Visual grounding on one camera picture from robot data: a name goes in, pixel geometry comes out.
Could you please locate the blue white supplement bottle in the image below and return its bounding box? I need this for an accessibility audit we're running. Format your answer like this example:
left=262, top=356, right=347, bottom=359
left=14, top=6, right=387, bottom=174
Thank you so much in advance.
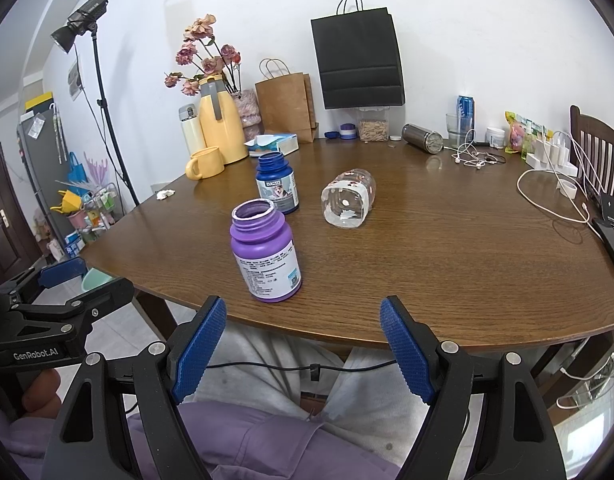
left=256, top=152, right=299, bottom=214

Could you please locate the colourful snack packet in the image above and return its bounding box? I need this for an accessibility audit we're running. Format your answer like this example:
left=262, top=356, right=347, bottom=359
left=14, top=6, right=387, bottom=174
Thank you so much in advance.
left=504, top=110, right=554, bottom=158

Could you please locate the pink dried flower bouquet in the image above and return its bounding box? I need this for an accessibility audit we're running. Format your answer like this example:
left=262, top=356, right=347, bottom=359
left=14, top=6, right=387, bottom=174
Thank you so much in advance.
left=164, top=13, right=242, bottom=96

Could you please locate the crumpled white tissue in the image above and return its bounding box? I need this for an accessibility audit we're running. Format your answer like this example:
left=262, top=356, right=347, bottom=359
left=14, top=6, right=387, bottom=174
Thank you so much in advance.
left=156, top=188, right=176, bottom=200

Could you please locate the clear jar with grains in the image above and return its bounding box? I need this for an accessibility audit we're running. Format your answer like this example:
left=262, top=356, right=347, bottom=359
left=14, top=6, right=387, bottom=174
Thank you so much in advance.
left=357, top=106, right=389, bottom=143

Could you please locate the clear glass tumbler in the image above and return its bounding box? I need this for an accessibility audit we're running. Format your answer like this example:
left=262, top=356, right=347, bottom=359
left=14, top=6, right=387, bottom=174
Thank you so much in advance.
left=446, top=114, right=473, bottom=148

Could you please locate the small purple white jar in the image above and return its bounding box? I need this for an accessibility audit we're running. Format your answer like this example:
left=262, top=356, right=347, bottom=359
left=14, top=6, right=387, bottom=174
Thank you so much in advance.
left=339, top=122, right=358, bottom=140

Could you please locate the white charging cable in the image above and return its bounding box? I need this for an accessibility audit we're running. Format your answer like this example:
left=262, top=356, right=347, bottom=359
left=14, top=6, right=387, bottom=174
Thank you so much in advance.
left=515, top=129, right=608, bottom=226

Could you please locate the white earphones cable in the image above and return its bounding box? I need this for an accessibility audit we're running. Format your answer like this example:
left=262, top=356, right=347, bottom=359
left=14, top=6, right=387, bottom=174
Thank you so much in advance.
left=450, top=129, right=509, bottom=172

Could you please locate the blue drink can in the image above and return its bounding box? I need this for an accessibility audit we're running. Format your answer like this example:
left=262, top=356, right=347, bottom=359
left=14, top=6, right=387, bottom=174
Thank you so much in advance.
left=456, top=96, right=475, bottom=134

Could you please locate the studio light on stand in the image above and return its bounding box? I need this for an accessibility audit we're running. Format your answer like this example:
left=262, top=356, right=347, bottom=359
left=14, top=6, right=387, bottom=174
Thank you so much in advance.
left=50, top=0, right=141, bottom=207

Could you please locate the purple pill bottle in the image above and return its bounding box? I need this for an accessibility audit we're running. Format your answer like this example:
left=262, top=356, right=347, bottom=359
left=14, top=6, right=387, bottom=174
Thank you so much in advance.
left=230, top=198, right=302, bottom=302

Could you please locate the tissue box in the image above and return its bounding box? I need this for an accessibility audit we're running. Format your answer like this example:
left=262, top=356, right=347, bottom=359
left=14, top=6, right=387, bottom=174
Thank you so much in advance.
left=245, top=133, right=299, bottom=157

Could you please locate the white thermos bottle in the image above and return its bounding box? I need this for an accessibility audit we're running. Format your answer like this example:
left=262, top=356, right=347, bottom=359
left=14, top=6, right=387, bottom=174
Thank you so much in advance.
left=179, top=104, right=206, bottom=155

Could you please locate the person's hand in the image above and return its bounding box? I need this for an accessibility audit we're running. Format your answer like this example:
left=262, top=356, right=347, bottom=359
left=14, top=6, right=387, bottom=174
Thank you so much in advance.
left=0, top=370, right=62, bottom=422

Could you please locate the steel cylinder flask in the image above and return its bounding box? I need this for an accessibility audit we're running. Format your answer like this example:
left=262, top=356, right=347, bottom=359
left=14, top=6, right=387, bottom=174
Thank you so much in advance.
left=401, top=124, right=444, bottom=155

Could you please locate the cluttered storage rack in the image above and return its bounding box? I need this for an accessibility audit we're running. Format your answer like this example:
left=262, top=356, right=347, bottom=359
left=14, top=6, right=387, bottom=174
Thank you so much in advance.
left=50, top=152, right=124, bottom=258

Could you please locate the clear plastic santa cup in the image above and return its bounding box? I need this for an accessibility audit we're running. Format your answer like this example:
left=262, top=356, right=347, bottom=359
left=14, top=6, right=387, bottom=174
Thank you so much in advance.
left=321, top=168, right=376, bottom=229

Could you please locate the black paper bag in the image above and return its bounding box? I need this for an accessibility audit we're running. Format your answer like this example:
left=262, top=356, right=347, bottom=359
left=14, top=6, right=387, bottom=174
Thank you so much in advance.
left=311, top=0, right=406, bottom=110

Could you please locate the white power strip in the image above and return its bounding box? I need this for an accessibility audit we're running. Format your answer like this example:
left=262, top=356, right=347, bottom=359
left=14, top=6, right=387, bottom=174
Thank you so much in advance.
left=525, top=139, right=578, bottom=178

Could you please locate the brown paper bag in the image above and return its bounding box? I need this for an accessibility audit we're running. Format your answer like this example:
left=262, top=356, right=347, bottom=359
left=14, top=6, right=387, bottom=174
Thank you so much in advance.
left=256, top=58, right=319, bottom=144

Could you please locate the dark wooden chair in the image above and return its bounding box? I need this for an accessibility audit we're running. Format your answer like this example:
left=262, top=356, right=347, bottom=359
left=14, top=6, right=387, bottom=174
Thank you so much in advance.
left=569, top=105, right=614, bottom=199

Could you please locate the yellow mug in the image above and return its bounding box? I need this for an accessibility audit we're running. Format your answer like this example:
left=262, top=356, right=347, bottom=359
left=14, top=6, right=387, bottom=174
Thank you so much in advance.
left=185, top=146, right=224, bottom=181

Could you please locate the yellow thermos jug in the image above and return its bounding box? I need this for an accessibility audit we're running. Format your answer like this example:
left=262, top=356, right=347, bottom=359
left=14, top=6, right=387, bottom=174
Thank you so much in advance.
left=198, top=76, right=248, bottom=165

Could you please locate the dark grey refrigerator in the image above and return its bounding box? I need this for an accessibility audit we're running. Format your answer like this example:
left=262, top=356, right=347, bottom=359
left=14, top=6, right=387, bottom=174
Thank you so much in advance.
left=16, top=92, right=74, bottom=248

